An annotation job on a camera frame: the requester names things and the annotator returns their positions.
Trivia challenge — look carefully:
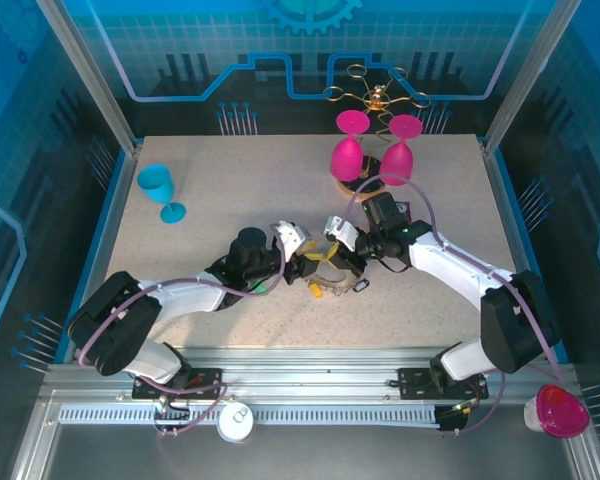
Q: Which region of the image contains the pink plastic goblet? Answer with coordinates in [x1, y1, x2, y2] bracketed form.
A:
[329, 110, 372, 184]
[379, 114, 425, 188]

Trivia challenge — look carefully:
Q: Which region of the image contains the silver perforated crescent key holder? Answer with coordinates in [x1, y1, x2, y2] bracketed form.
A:
[313, 271, 357, 292]

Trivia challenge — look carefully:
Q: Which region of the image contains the aluminium frame post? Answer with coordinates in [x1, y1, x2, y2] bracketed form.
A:
[33, 0, 145, 155]
[481, 0, 580, 155]

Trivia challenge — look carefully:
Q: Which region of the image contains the gold wire glass rack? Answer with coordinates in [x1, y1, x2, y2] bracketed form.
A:
[323, 63, 432, 195]

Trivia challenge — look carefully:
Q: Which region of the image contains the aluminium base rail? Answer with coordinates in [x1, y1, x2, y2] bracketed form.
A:
[42, 346, 584, 407]

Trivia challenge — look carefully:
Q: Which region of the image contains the white slotted cable duct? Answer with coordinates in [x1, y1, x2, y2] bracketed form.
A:
[57, 403, 444, 427]

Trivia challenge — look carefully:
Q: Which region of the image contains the white round cap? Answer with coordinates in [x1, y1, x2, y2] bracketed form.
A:
[216, 402, 255, 444]

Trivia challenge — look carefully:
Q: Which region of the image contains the blue plastic goblet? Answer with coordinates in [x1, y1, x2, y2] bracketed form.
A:
[136, 163, 187, 225]

